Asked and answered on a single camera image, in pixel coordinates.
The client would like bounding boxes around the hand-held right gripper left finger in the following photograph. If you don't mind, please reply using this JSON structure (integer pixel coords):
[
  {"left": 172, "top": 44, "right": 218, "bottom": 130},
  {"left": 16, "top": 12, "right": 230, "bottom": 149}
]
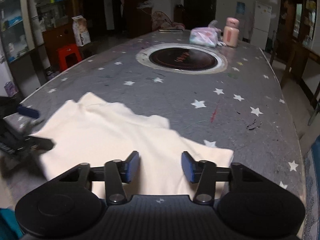
[{"left": 59, "top": 151, "right": 140, "bottom": 205}]

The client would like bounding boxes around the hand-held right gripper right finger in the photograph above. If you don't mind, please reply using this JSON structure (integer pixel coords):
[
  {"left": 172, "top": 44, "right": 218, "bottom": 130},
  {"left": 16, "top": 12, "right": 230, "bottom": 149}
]
[{"left": 181, "top": 151, "right": 262, "bottom": 204}]

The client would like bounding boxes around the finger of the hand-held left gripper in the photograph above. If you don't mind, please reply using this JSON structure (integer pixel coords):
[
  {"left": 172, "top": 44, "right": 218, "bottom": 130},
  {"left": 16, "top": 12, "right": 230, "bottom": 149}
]
[
  {"left": 26, "top": 134, "right": 55, "bottom": 151},
  {"left": 16, "top": 104, "right": 41, "bottom": 119}
]

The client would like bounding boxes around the cream white garment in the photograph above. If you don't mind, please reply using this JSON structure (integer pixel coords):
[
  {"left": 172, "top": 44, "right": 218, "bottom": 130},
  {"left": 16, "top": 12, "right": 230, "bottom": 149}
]
[{"left": 27, "top": 92, "right": 234, "bottom": 198}]

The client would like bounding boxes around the small purple package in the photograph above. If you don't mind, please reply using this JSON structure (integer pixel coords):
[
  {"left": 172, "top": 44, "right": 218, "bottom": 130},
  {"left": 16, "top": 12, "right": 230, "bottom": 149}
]
[{"left": 3, "top": 81, "right": 18, "bottom": 97}]

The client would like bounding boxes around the red plastic stool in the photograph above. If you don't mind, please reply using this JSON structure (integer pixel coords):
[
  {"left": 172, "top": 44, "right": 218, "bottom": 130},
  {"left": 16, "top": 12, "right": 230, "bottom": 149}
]
[{"left": 56, "top": 44, "right": 83, "bottom": 72}]

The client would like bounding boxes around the grey star-printed tablecloth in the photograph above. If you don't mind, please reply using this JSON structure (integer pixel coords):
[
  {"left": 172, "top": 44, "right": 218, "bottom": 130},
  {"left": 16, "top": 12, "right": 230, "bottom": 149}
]
[{"left": 10, "top": 28, "right": 308, "bottom": 207}]

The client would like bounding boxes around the low brown wooden cabinet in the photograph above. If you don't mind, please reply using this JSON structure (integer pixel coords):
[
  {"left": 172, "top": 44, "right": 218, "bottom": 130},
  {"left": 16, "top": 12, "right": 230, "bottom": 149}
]
[{"left": 42, "top": 21, "right": 84, "bottom": 72}]

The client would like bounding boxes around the person's teal clothing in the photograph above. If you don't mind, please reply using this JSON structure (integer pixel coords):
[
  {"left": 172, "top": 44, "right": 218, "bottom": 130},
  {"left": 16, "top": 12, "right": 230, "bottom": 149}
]
[{"left": 0, "top": 208, "right": 23, "bottom": 240}]

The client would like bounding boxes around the glass display cabinet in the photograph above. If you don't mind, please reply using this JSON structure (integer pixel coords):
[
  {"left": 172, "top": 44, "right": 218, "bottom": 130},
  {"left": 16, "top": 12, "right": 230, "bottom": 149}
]
[{"left": 0, "top": 0, "right": 74, "bottom": 64}]

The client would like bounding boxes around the white printed paper bag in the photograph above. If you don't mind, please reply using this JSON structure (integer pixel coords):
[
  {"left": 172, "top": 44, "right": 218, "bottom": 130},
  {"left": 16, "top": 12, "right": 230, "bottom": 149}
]
[{"left": 71, "top": 16, "right": 91, "bottom": 47}]

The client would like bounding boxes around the round black induction hob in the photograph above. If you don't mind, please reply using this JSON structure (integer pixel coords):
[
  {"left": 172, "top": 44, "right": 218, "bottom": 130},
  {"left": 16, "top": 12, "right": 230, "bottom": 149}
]
[{"left": 136, "top": 43, "right": 228, "bottom": 75}]

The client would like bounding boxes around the blue patterned cloth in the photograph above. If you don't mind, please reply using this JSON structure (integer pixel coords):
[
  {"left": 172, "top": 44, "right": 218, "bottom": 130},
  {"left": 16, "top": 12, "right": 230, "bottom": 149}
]
[{"left": 301, "top": 134, "right": 320, "bottom": 240}]

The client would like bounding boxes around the soft tissue pack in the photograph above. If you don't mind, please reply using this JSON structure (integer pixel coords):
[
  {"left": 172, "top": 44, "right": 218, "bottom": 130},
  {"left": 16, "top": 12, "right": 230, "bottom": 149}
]
[{"left": 189, "top": 20, "right": 222, "bottom": 48}]

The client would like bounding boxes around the pink water bottle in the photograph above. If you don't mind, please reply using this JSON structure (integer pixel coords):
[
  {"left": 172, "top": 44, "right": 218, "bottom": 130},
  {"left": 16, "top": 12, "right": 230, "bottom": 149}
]
[{"left": 222, "top": 17, "right": 240, "bottom": 48}]

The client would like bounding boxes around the pink cushioned chair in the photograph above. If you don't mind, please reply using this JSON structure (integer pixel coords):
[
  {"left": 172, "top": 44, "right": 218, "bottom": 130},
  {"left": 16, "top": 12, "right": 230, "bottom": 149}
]
[{"left": 151, "top": 11, "right": 186, "bottom": 32}]

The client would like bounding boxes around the white refrigerator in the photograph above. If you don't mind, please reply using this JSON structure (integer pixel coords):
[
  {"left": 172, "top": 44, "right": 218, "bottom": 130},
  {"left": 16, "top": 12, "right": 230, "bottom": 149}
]
[{"left": 250, "top": 1, "right": 272, "bottom": 51}]

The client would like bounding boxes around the dark wooden cabinet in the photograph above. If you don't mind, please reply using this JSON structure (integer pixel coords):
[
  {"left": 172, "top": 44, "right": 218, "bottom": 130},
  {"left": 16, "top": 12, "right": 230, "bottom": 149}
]
[{"left": 279, "top": 0, "right": 320, "bottom": 110}]

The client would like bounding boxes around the blue wall poster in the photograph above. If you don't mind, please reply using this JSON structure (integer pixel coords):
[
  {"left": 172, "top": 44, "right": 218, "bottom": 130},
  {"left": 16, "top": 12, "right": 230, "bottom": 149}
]
[{"left": 236, "top": 2, "right": 247, "bottom": 16}]

